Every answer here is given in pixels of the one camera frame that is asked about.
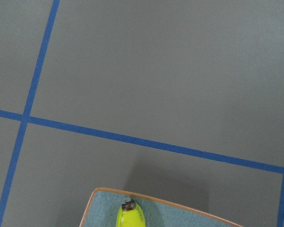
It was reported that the brown paper table mat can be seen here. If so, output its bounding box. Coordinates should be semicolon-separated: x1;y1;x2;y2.
0;0;284;227

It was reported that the grey square plate orange rim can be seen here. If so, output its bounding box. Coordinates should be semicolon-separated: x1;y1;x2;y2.
80;188;237;227

